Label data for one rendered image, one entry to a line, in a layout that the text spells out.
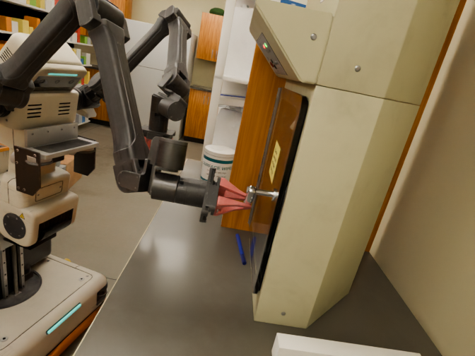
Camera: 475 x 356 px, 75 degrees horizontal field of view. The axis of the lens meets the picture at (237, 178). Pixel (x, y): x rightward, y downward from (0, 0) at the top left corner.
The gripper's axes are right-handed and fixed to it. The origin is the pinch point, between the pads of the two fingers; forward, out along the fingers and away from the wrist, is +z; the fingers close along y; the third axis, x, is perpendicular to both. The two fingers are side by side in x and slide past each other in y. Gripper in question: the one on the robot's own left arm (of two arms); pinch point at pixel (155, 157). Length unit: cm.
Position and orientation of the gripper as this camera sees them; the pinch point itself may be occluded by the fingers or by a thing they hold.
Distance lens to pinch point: 103.5
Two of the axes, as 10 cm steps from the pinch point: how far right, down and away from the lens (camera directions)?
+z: -1.9, 9.2, 3.4
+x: 0.2, -3.4, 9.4
